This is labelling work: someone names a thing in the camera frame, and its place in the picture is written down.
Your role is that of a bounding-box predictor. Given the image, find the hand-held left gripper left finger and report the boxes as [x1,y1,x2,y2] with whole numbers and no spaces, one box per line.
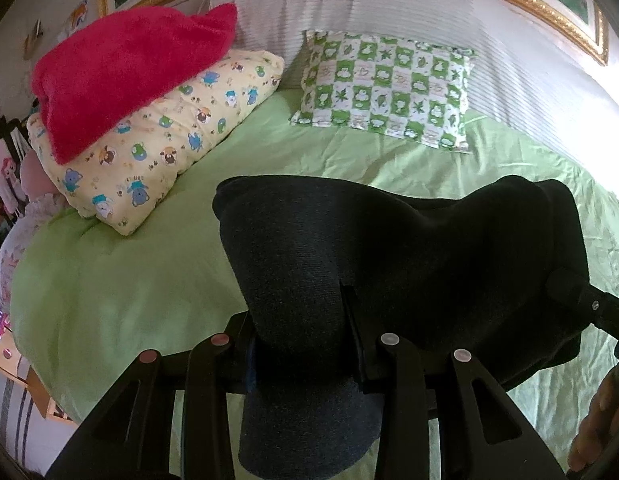
[44,311,256,480]

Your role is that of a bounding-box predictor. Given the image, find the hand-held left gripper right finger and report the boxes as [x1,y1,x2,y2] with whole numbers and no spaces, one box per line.
[341,284,566,480]

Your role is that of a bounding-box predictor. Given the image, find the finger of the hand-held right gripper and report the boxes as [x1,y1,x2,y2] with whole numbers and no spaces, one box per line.
[546,268,619,342]

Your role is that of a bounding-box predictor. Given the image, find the dark pants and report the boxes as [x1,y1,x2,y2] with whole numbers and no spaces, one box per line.
[212,174,591,479]

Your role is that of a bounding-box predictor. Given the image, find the person's right hand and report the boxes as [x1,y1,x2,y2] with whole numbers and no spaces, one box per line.
[566,359,619,474]

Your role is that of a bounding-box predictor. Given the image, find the green bed sheet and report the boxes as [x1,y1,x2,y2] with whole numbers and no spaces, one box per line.
[10,87,619,480]

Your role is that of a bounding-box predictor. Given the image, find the white frilly cloth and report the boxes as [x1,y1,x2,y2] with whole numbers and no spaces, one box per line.
[0,192,68,306]

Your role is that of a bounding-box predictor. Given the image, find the yellow animal print pillow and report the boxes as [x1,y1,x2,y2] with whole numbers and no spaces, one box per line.
[27,49,286,237]

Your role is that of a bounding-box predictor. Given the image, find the green checkered pillow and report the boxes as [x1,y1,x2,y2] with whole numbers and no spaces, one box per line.
[290,29,477,155]

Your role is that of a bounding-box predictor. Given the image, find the white striped bolster pillow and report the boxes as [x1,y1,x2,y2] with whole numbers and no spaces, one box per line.
[207,0,619,196]

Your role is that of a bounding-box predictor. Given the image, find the red fluffy blanket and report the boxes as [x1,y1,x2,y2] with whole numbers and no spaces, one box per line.
[31,2,239,165]

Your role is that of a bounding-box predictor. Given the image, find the small wall sticker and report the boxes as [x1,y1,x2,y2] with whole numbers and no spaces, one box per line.
[24,19,46,57]

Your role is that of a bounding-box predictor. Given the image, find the orange cartoon wall sticker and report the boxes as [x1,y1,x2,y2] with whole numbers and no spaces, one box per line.
[64,2,91,37]

